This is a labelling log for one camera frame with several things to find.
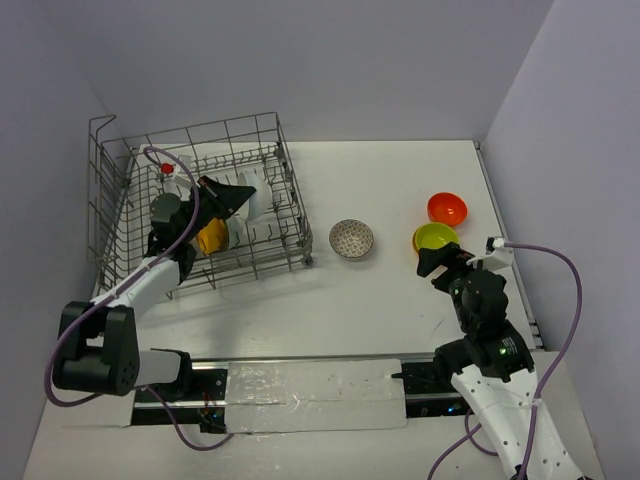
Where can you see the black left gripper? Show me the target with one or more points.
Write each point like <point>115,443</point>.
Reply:
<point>209,198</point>

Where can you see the yellow-orange bowl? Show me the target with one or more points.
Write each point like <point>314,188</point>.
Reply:
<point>214,237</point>

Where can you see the silver taped cover plate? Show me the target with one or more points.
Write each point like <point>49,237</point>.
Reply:
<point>314,396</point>

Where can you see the lime green bowl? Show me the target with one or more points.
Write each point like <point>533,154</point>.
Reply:
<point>437,235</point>

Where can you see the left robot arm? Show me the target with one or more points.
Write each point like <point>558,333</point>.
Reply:
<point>97,351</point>

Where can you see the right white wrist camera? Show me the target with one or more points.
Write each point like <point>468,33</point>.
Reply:
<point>497,255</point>

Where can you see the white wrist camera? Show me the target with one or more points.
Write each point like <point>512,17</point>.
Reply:
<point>174,178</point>
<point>497,255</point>

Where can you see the brown patterned small bowl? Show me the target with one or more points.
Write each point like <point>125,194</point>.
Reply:
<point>351,239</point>

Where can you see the black mounting rail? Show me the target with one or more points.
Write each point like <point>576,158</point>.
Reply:
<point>203,405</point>

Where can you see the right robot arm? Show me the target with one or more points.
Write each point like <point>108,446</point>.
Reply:
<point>491,366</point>

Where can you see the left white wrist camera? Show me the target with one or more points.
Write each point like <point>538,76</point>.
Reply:
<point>174,178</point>

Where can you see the white patterned bowl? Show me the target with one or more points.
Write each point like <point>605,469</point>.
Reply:
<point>261,199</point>

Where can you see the grey wire dish rack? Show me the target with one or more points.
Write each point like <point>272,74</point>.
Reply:
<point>122,183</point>

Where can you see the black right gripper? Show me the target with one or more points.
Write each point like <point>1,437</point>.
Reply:
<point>430,258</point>

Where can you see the red-orange bowl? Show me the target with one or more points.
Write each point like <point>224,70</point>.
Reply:
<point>447,208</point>

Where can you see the light blue ribbed bowl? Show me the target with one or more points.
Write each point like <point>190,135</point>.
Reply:
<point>236,228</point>

